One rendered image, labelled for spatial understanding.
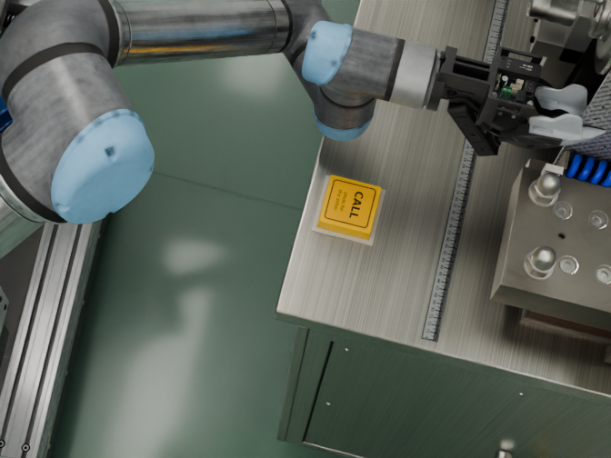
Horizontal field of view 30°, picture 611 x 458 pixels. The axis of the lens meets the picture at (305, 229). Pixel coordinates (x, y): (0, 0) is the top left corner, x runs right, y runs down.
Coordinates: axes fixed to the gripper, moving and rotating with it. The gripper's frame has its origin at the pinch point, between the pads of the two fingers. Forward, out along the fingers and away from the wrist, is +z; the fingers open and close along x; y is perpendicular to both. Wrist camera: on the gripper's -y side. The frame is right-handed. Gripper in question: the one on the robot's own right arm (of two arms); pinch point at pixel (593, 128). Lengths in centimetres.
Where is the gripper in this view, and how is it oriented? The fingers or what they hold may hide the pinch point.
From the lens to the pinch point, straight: 140.8
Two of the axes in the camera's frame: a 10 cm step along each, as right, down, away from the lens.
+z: 9.7, 2.5, -0.4
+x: 2.4, -9.0, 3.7
